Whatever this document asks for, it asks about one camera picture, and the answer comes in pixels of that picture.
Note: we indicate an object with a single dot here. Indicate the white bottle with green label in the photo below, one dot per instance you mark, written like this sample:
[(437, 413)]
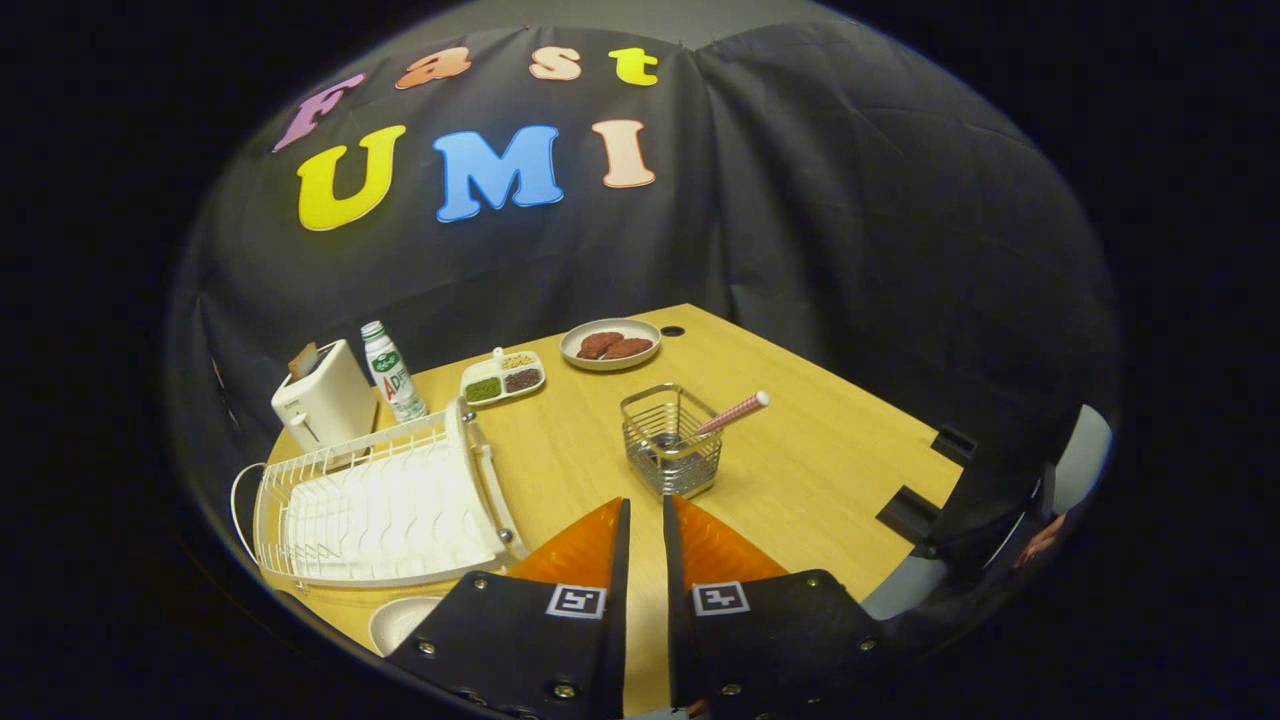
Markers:
[(393, 375)]

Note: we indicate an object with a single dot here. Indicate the black backdrop cloth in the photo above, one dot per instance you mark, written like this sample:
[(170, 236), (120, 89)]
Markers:
[(850, 200)]

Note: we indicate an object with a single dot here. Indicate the white toaster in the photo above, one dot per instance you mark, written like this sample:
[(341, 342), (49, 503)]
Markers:
[(335, 405)]

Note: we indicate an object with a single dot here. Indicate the brown toast slice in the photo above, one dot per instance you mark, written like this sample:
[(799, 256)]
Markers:
[(303, 360)]

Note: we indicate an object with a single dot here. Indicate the brown meat patty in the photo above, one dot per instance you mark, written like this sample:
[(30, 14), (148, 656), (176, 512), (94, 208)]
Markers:
[(598, 345), (632, 348)]

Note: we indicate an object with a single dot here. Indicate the small plate holding patties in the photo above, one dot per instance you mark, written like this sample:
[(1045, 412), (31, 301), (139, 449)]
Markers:
[(610, 325)]

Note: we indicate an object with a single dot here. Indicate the white round plate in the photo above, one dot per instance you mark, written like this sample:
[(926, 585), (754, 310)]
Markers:
[(400, 620)]

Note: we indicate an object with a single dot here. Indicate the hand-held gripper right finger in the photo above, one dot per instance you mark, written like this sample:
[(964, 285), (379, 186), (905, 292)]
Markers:
[(675, 560)]

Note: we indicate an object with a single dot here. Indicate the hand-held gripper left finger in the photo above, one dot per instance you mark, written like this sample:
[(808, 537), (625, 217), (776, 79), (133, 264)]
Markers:
[(618, 560)]

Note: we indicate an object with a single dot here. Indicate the black table bracket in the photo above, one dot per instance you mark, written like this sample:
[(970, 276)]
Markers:
[(908, 512), (955, 443)]

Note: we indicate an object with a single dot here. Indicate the white divided dish with beans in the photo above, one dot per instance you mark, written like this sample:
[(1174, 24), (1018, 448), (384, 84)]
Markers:
[(500, 380)]

